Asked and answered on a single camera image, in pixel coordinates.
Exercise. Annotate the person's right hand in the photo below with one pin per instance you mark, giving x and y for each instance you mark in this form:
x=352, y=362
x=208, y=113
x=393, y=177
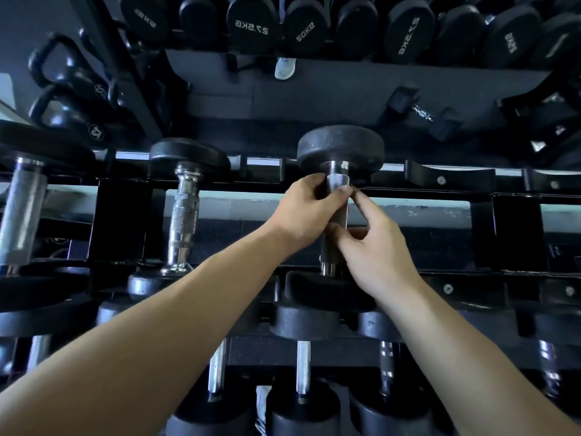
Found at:
x=376, y=263

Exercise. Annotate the person's left hand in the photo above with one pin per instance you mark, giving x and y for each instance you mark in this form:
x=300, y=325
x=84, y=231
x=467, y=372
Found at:
x=304, y=217

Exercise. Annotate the medium black round dumbbell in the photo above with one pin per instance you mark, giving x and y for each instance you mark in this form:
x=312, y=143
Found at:
x=340, y=145
x=22, y=208

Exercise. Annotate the row of black dumbbells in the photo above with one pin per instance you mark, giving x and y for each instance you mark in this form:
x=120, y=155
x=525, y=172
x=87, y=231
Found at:
x=302, y=322

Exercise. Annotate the small black round dumbbell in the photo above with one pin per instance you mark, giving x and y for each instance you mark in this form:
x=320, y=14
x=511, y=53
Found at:
x=184, y=222

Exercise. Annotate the black metal dumbbell rack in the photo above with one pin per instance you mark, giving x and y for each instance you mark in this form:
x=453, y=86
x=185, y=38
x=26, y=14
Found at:
x=120, y=222

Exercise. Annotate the person's left forearm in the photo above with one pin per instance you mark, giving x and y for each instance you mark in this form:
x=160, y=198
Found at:
x=136, y=340

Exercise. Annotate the person's right forearm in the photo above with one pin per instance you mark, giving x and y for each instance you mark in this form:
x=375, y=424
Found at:
x=454, y=358

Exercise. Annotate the black rubber floor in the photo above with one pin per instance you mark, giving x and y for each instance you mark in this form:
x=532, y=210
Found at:
x=408, y=247

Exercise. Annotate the grey white sneaker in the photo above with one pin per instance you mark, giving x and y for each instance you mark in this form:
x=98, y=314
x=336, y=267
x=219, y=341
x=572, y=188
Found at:
x=263, y=413

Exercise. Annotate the large wall mirror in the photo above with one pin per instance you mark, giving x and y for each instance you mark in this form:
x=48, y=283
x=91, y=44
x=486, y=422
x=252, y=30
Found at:
x=317, y=95

